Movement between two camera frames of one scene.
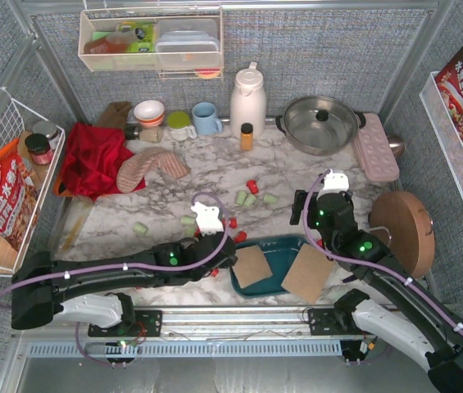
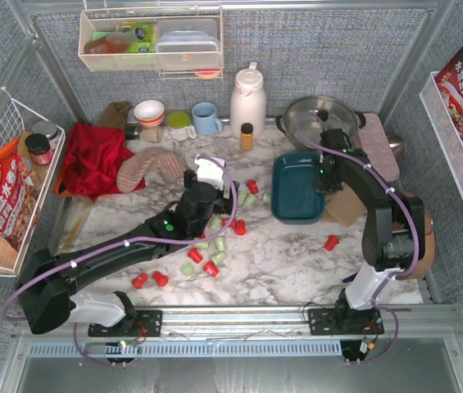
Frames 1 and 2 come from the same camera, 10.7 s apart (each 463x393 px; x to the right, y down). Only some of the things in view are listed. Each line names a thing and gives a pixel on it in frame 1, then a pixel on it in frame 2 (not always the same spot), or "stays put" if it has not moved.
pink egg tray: [375, 151] stays put
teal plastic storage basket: [280, 251] → [295, 198]
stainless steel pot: [320, 125] stays put
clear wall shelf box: [182, 43] stays put
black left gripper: [223, 254] → [218, 205]
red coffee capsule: [252, 186] stays put
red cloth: [93, 156] stays put
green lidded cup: [179, 126] stays put
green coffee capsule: [270, 199] stays put
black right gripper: [299, 206] → [325, 180]
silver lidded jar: [50, 130] stays put
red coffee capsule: [241, 237] → [241, 228]
